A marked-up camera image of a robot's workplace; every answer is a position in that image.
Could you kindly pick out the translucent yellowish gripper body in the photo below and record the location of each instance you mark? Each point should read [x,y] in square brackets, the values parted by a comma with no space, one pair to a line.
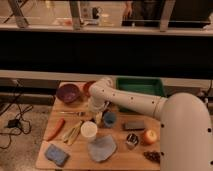
[98,118]

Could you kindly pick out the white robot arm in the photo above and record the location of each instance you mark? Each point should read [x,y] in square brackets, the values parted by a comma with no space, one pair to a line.
[186,131]

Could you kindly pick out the red bowl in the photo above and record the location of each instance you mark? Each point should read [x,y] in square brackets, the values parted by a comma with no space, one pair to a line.
[86,87]

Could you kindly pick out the purple bowl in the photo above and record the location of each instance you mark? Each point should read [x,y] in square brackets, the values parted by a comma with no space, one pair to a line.
[68,93]

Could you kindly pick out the blue plastic cup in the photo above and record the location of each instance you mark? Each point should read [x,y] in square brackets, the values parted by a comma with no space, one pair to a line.
[109,119]

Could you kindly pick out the white plastic cup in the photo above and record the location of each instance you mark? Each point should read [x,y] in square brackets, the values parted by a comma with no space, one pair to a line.
[89,130]

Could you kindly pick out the metal fork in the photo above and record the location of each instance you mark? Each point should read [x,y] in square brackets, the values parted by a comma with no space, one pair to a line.
[81,113]

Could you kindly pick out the grey rectangular sponge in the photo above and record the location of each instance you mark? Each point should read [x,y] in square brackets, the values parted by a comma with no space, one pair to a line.
[134,125]

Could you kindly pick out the yellow corn cob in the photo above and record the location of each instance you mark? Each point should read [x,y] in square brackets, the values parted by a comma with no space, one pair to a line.
[71,135]

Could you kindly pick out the blue grey cloth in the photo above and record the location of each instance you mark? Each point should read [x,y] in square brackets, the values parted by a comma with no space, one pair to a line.
[102,148]

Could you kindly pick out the wooden board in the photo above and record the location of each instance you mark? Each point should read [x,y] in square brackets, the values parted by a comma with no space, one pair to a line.
[122,159]

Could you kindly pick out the orange carrot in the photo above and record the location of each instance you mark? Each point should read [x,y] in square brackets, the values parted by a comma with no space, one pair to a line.
[56,130]

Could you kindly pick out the small metal cup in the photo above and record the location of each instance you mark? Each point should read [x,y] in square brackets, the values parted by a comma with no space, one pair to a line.
[132,140]

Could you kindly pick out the red yellow apple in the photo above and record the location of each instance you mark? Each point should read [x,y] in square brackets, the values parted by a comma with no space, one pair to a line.
[149,137]

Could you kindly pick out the blue sponge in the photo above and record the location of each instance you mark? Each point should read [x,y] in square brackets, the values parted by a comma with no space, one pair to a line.
[56,155]

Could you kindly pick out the green plastic tray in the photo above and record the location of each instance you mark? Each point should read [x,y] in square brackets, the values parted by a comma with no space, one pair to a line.
[151,86]

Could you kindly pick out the bunch of dark grapes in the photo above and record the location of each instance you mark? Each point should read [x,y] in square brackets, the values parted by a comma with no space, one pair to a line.
[153,156]

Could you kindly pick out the person behind window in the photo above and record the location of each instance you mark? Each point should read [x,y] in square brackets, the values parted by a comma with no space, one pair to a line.
[142,13]

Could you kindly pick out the black power adapter with cables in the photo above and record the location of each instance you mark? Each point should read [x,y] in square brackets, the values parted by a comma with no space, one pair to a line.
[18,125]

